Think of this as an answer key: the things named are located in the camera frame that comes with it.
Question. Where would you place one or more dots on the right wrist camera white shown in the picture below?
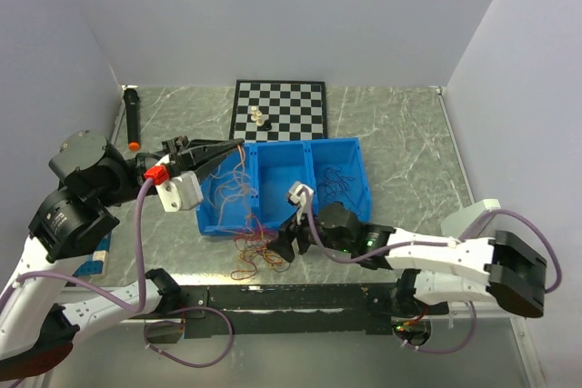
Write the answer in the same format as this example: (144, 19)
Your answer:
(297, 196)

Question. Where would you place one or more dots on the blue three-compartment plastic bin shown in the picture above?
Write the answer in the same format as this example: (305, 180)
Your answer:
(248, 190)

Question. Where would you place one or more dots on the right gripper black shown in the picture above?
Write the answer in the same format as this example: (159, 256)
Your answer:
(283, 244)

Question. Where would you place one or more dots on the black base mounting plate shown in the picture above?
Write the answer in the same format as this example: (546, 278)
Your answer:
(309, 308)

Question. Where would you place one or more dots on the white grey stand device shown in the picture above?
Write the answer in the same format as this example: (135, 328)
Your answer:
(471, 221)

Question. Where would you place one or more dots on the black white chessboard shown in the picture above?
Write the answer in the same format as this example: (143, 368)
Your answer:
(296, 109)

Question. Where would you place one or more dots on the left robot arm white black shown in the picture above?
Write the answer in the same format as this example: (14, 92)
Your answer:
(38, 332)

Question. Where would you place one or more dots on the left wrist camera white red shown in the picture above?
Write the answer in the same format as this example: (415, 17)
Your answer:
(176, 193)

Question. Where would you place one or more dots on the black marker orange cap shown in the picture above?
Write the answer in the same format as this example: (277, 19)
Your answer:
(132, 116)

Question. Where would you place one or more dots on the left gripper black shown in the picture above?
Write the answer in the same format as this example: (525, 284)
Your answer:
(200, 149)

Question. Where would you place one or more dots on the cream chess piece front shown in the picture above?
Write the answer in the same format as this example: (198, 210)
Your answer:
(260, 121)

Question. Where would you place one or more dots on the blue lego brick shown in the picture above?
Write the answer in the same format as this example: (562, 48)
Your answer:
(96, 262)

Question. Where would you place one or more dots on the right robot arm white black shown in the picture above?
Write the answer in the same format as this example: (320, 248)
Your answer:
(436, 269)

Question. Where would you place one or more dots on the aluminium frame rail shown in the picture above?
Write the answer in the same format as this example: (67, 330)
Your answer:
(491, 351)

